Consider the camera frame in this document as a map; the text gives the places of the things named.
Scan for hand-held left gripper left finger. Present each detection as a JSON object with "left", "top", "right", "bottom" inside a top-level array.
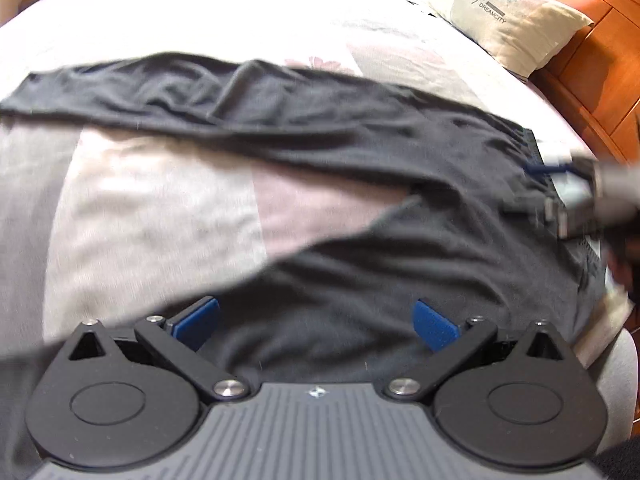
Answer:
[{"left": 67, "top": 296, "right": 251, "bottom": 403}]

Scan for large beige printed pillow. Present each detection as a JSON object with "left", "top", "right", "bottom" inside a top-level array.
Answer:
[{"left": 430, "top": 0, "right": 595, "bottom": 78}]

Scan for wooden headboard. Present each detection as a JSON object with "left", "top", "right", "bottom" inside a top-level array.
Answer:
[{"left": 505, "top": 0, "right": 640, "bottom": 166}]

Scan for dark grey pants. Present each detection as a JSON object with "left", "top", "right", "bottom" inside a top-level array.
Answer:
[{"left": 0, "top": 50, "right": 608, "bottom": 480}]

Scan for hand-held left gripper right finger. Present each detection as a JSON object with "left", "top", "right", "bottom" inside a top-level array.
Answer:
[{"left": 382, "top": 297, "right": 571, "bottom": 403}]

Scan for patchwork floral bed sheet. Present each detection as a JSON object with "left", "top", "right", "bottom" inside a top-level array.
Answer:
[{"left": 0, "top": 0, "right": 640, "bottom": 411}]

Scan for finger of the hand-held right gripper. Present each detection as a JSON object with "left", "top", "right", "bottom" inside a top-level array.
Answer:
[{"left": 522, "top": 157, "right": 576, "bottom": 176}]

